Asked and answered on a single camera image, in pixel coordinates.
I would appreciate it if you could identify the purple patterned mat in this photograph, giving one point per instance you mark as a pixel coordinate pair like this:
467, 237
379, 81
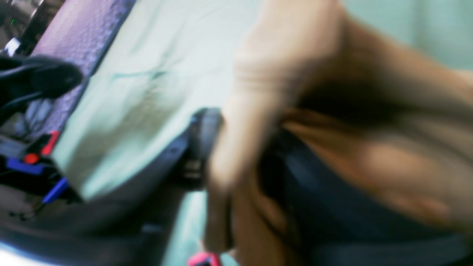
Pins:
81, 33

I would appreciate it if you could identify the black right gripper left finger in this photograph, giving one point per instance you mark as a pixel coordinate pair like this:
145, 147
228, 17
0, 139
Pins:
131, 225

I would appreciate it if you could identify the tan orange T-shirt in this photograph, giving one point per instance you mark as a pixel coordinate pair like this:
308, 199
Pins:
388, 121

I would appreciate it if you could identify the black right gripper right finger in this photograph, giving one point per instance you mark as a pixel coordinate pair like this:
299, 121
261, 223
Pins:
341, 226

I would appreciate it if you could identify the light green table cloth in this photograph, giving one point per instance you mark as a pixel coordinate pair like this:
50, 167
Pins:
174, 57

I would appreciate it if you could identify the blue clamp at middle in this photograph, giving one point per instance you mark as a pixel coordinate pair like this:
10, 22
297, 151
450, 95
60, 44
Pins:
204, 259

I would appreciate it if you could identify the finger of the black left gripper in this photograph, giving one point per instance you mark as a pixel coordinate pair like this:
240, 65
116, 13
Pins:
24, 79

